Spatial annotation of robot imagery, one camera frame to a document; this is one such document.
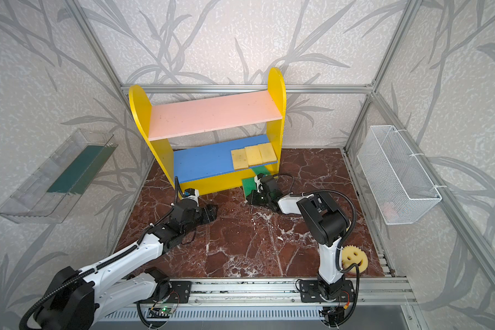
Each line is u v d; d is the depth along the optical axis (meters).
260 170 1.08
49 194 0.64
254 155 0.96
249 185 1.02
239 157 0.95
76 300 0.39
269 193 0.79
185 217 0.63
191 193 0.75
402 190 0.61
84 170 0.64
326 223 0.52
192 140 1.24
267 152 0.97
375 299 0.74
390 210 0.72
